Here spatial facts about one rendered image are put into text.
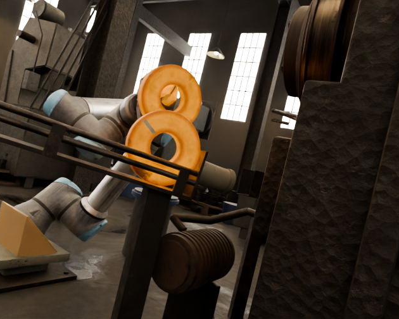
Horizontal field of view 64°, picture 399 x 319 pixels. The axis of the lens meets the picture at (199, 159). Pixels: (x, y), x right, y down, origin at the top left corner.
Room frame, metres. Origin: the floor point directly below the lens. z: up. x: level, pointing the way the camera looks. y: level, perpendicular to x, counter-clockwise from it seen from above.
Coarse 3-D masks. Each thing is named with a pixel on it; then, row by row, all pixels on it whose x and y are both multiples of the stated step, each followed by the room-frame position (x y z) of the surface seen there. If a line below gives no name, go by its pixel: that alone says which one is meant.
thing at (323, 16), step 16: (320, 0) 0.81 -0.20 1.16; (336, 0) 0.79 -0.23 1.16; (320, 16) 0.79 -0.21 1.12; (320, 32) 0.79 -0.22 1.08; (304, 48) 0.81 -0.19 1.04; (320, 48) 0.80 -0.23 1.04; (304, 64) 0.82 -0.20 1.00; (320, 64) 0.81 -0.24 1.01; (304, 80) 0.84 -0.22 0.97; (320, 80) 0.83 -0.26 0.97
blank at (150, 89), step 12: (156, 72) 0.72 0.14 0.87; (168, 72) 0.73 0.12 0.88; (180, 72) 0.75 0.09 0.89; (144, 84) 0.71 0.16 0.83; (156, 84) 0.72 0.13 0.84; (168, 84) 0.74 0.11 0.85; (180, 84) 0.75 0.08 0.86; (192, 84) 0.77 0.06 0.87; (144, 96) 0.71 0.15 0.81; (156, 96) 0.73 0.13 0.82; (180, 96) 0.79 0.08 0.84; (192, 96) 0.77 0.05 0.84; (144, 108) 0.72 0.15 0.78; (156, 108) 0.73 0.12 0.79; (180, 108) 0.77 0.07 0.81; (192, 108) 0.78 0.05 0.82; (192, 120) 0.78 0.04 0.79
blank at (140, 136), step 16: (160, 112) 0.64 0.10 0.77; (176, 112) 0.66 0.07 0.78; (144, 128) 0.63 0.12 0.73; (160, 128) 0.64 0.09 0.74; (176, 128) 0.66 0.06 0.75; (192, 128) 0.67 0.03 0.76; (128, 144) 0.62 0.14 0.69; (144, 144) 0.63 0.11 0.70; (176, 144) 0.69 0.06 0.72; (192, 144) 0.67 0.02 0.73; (144, 160) 0.64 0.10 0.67; (176, 160) 0.66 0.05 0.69; (192, 160) 0.68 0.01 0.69; (144, 176) 0.64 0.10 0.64; (160, 176) 0.65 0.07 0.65
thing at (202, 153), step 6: (204, 156) 0.67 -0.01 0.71; (198, 162) 0.68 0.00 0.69; (204, 162) 0.67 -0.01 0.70; (198, 168) 0.67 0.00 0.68; (198, 174) 0.66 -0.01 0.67; (198, 180) 0.67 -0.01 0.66; (186, 186) 0.70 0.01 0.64; (192, 186) 0.67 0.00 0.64; (186, 192) 0.69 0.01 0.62; (192, 192) 0.66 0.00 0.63; (192, 198) 0.66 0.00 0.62
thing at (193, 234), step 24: (168, 240) 0.70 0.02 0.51; (192, 240) 0.69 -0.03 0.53; (216, 240) 0.77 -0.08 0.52; (168, 264) 0.68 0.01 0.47; (192, 264) 0.66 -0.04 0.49; (216, 264) 0.72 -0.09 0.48; (168, 288) 0.67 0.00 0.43; (192, 288) 0.67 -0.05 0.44; (216, 288) 0.79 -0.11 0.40; (168, 312) 0.79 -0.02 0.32; (192, 312) 0.76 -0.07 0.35
